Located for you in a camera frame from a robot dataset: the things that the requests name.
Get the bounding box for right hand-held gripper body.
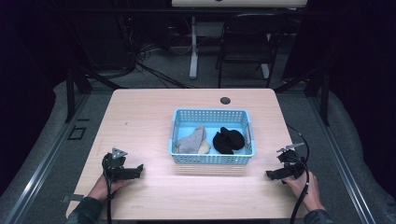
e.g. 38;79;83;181
276;142;307;180

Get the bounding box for black folding chair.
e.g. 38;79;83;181
215;12;289;89

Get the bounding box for bundle of floor cables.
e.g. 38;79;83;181
118;15;200;90

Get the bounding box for grey sock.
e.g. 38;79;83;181
176;124;207;155

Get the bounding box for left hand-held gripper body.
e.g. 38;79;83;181
101;147;129;183

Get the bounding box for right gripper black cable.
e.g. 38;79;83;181
285;123;311;224

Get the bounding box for beige sock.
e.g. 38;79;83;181
197;139;212;155

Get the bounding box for light blue plastic basket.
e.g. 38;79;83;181
168;107;257;165

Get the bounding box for white desk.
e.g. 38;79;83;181
171;0;308;80

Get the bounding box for person's right hand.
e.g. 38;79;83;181
281;170;326;213

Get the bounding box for grey tape strip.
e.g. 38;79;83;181
61;193;85;203

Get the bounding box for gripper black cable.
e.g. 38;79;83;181
285;123;311;224
103;169;115;224

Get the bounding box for black sock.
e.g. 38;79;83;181
212;126;246;155

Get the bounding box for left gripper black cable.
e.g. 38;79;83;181
103;169;115;224

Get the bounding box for black metal stand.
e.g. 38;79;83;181
274;66;331;127
64;66;129;124

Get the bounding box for person's left hand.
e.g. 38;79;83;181
87;174;133;203

